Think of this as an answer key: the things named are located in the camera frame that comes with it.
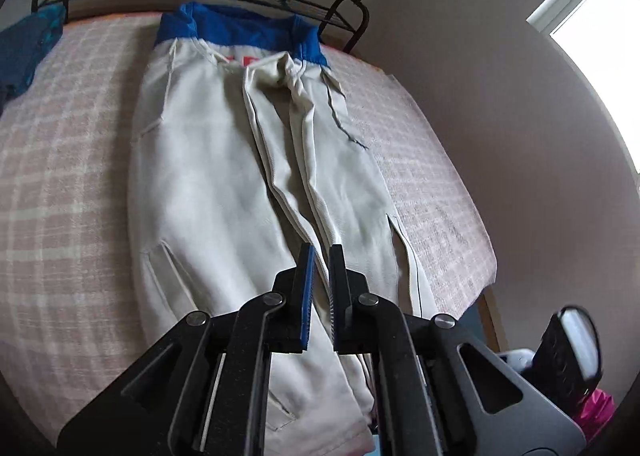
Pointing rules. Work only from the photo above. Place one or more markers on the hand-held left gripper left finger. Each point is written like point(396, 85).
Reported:
point(306, 306)

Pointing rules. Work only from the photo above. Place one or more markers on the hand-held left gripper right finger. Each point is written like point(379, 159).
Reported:
point(333, 306)

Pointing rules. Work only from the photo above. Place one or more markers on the beige jacket with blue lining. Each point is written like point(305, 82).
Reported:
point(210, 175)

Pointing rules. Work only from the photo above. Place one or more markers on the dark blue clothes pile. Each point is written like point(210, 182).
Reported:
point(25, 50)

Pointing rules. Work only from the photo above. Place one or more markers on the white object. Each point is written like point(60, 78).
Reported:
point(517, 361)

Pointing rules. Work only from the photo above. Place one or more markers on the checked beige blanket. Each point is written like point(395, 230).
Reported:
point(60, 186)

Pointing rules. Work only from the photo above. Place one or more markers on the window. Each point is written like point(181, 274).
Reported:
point(600, 35)

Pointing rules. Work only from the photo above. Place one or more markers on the wooden bed frame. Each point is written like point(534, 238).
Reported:
point(492, 326)

